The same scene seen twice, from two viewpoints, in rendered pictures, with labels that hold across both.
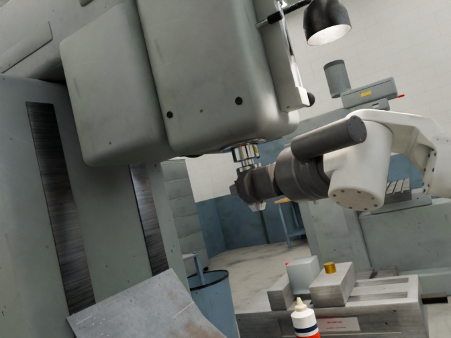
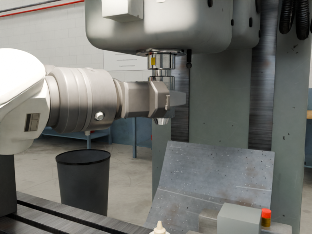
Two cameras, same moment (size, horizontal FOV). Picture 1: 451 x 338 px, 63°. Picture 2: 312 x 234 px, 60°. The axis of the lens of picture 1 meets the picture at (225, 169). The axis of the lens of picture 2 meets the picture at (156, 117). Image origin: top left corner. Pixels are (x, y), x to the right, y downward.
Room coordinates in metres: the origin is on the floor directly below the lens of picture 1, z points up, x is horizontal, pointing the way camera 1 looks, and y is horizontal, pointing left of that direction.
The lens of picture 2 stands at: (0.64, -0.51, 1.25)
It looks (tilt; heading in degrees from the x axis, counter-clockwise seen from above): 7 degrees down; 88
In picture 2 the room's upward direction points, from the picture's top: straight up
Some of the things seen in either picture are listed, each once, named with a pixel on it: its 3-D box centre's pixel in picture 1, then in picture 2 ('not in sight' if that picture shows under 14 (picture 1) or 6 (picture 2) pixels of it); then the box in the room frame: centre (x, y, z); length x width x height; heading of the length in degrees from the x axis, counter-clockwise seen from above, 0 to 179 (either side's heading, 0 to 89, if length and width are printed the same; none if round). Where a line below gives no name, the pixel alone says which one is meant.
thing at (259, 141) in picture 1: (243, 144); (161, 52); (0.66, -0.04, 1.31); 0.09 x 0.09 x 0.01
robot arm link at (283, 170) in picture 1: (288, 178); (113, 100); (0.59, -0.09, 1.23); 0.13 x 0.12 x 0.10; 126
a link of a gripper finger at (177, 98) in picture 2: not in sight; (172, 98); (0.68, -0.07, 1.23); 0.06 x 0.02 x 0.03; 35
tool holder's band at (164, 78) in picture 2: (248, 168); (161, 79); (0.66, -0.04, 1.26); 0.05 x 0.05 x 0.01
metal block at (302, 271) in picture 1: (305, 274); (239, 230); (0.78, -0.11, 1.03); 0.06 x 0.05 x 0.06; 153
